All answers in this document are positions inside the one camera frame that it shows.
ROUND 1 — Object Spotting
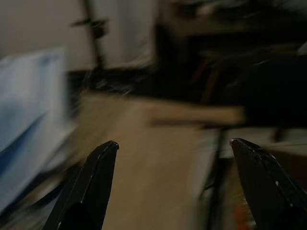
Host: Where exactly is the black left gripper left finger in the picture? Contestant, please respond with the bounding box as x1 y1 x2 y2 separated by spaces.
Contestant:
44 140 119 230

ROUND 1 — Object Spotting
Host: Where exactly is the dark cluttered furniture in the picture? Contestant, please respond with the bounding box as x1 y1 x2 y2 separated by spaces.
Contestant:
153 0 307 127

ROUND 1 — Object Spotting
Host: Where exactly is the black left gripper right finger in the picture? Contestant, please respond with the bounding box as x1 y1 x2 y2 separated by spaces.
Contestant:
229 138 307 230

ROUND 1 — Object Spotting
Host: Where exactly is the black floor stand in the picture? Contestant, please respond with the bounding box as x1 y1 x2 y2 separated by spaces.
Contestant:
71 0 111 70

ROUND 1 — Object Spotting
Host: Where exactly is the blue and white bag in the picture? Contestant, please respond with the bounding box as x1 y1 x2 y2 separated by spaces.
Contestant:
0 47 75 214

